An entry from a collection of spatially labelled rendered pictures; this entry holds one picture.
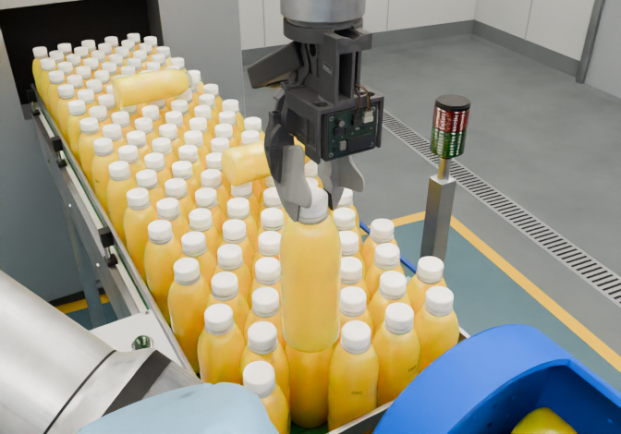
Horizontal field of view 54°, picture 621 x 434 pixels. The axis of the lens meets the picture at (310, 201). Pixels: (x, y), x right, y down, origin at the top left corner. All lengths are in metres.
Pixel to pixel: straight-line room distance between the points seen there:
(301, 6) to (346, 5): 0.04
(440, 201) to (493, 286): 1.58
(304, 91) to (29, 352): 0.32
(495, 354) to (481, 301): 2.02
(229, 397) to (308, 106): 0.31
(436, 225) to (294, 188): 0.65
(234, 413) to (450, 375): 0.37
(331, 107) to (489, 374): 0.29
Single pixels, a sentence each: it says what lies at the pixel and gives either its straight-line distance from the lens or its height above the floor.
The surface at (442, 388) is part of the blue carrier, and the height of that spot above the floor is 1.22.
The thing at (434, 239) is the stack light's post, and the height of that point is 0.97.
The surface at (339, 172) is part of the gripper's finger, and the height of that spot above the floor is 1.36.
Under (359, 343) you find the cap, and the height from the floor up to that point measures 1.10.
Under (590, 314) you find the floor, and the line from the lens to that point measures 2.74.
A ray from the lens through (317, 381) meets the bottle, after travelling 0.90.
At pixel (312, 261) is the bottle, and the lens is 0.66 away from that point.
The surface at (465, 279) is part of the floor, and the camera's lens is 2.75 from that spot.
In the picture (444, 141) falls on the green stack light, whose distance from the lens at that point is 1.12.
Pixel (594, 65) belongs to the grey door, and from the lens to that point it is 5.09.
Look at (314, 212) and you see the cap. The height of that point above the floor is 1.32.
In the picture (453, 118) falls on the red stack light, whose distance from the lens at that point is 1.10.
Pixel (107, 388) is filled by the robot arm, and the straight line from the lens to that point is 0.40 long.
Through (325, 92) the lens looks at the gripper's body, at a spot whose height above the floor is 1.47.
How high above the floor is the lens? 1.67
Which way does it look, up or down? 31 degrees down
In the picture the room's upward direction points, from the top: straight up
